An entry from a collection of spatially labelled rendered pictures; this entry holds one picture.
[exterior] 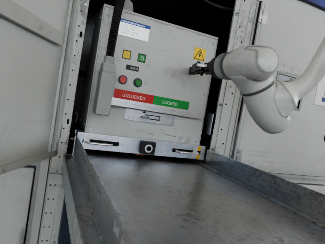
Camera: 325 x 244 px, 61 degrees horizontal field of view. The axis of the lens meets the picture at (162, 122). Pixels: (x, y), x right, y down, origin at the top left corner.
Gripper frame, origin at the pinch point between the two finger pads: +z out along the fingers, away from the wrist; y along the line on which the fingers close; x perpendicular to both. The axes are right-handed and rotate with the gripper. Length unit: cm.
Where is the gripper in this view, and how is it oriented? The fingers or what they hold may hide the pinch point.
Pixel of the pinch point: (194, 70)
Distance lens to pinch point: 114.0
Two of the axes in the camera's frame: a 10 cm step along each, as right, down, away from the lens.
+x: 1.6, -9.8, -0.5
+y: 9.1, 1.3, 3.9
